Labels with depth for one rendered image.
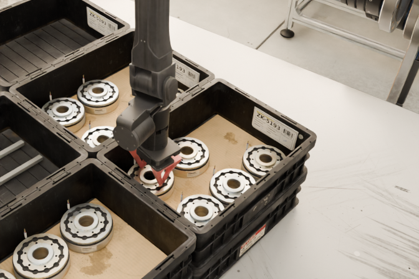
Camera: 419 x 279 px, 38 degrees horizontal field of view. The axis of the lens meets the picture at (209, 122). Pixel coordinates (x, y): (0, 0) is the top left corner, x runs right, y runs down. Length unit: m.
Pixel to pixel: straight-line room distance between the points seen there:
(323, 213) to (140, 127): 0.58
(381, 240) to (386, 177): 0.22
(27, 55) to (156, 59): 0.70
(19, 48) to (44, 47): 0.07
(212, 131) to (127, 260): 0.42
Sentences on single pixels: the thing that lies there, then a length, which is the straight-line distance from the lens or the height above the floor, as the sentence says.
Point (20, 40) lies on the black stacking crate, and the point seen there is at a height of 0.83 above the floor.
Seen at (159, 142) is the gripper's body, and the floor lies 0.98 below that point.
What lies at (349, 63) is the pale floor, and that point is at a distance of 3.32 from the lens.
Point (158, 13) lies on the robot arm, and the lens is 1.07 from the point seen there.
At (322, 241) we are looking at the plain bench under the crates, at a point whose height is 0.70.
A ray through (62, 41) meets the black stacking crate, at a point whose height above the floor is 0.83.
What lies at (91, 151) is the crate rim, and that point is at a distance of 1.28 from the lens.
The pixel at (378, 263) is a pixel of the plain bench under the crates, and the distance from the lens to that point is 1.47.
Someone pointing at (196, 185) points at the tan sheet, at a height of 0.83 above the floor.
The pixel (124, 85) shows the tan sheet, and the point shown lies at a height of 0.83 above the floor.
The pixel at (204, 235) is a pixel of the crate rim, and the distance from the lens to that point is 1.14.
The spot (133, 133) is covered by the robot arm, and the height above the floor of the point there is 1.06.
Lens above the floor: 1.82
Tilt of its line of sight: 41 degrees down
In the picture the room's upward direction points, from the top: 6 degrees clockwise
